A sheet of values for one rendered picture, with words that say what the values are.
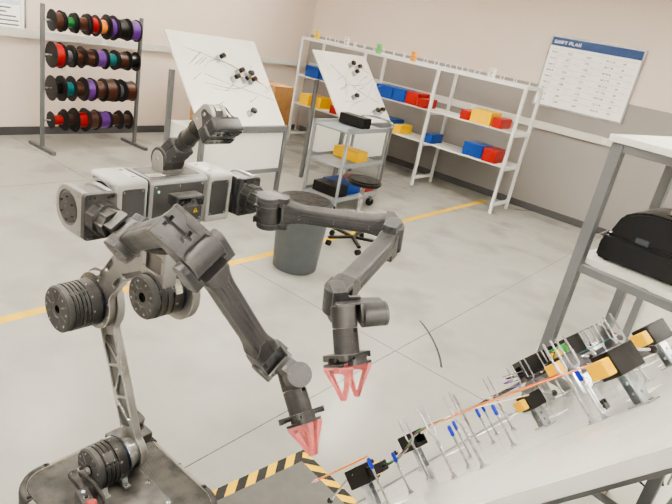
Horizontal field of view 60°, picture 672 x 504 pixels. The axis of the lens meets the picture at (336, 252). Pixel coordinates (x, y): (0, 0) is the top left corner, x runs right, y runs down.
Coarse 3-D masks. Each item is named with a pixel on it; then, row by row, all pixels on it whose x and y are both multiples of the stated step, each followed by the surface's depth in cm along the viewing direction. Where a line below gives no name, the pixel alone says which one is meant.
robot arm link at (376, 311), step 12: (336, 288) 132; (336, 300) 131; (348, 300) 132; (372, 300) 132; (384, 300) 131; (372, 312) 128; (384, 312) 129; (360, 324) 131; (372, 324) 129; (384, 324) 130
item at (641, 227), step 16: (656, 208) 192; (624, 224) 181; (640, 224) 178; (656, 224) 174; (608, 240) 185; (624, 240) 182; (640, 240) 178; (656, 240) 175; (608, 256) 185; (624, 256) 182; (640, 256) 179; (656, 256) 175; (640, 272) 180; (656, 272) 176
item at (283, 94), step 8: (272, 88) 823; (280, 88) 828; (288, 88) 840; (280, 96) 834; (288, 96) 846; (280, 104) 840; (288, 104) 852; (192, 112) 818; (280, 112) 846; (288, 112) 859; (288, 120) 865
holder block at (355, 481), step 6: (366, 462) 124; (372, 462) 126; (354, 468) 124; (360, 468) 123; (348, 474) 125; (354, 474) 124; (360, 474) 123; (366, 474) 123; (348, 480) 125; (354, 480) 124; (360, 480) 123; (366, 480) 123; (372, 480) 123; (354, 486) 124; (360, 486) 123
